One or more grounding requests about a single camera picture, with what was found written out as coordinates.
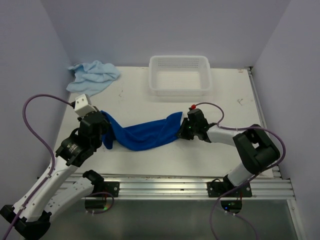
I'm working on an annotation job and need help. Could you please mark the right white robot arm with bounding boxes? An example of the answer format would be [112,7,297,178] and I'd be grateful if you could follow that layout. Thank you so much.
[177,108,281,198]

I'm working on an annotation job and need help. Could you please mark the white perforated plastic basket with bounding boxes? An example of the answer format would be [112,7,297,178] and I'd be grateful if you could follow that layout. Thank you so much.
[148,55,213,97]

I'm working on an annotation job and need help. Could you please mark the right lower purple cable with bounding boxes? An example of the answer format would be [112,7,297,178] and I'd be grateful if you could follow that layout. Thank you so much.
[224,209,258,240]

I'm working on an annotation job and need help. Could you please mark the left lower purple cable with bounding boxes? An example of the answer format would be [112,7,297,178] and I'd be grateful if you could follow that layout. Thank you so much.
[84,191,116,215]

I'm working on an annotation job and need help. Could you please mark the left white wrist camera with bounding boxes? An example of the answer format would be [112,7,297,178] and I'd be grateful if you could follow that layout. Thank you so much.
[73,94,98,118]

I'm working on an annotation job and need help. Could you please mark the dark blue towel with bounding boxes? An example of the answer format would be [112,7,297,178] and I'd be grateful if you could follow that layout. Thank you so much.
[101,111,183,152]

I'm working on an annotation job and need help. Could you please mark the light blue towel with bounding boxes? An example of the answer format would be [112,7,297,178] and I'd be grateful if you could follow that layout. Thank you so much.
[66,60,121,97]

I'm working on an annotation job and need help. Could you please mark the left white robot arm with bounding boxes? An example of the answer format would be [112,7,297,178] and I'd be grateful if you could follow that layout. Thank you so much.
[0,111,110,240]

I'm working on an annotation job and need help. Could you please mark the aluminium mounting rail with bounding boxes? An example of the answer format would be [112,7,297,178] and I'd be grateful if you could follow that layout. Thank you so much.
[59,174,296,201]

